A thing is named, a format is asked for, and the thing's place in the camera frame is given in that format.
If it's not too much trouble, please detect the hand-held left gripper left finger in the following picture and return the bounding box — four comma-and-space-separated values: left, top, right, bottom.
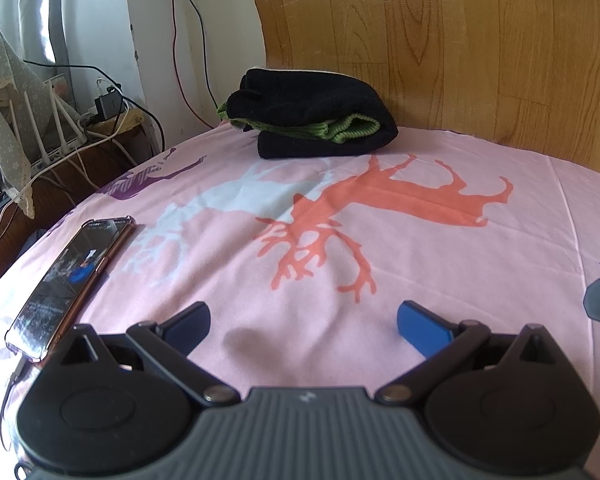
59, 301, 242, 407

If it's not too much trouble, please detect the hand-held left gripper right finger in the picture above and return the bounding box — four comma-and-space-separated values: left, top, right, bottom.
374, 299, 564, 405

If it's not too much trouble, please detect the green navy white striped sweater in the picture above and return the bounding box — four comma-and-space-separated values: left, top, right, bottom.
216, 66, 383, 145

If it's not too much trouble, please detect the pink printed bed sheet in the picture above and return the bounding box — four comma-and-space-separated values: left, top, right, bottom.
0, 122, 600, 480

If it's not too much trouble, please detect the smartphone in clear case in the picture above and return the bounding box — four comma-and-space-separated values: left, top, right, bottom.
5, 216, 137, 363

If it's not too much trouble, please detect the wooden nightstand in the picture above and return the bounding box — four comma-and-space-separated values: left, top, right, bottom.
0, 120, 166, 291

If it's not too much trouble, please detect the white router with antennas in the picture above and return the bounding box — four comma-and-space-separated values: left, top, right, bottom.
7, 75, 88, 171

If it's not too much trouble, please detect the black power adapter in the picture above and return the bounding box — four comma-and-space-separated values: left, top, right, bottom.
94, 91, 126, 122

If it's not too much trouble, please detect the grey floral cloth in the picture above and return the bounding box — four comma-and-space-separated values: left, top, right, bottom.
0, 14, 46, 218

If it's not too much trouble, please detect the wood-grain panel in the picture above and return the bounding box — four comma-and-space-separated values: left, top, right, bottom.
252, 0, 600, 178

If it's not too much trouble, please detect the translucent curtain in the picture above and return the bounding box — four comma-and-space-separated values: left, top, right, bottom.
17, 0, 81, 66

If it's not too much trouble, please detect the phone charging cable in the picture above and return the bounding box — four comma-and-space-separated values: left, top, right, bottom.
0, 357, 33, 478

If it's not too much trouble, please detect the white cable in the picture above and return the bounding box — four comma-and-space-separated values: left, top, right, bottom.
10, 105, 131, 201

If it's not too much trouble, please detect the thick black cable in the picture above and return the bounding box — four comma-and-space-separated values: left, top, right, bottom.
22, 59, 166, 153

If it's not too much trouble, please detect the thin black cable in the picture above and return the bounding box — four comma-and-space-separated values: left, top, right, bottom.
167, 0, 221, 116

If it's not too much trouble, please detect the red cable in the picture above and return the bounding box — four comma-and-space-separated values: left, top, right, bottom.
165, 0, 221, 130

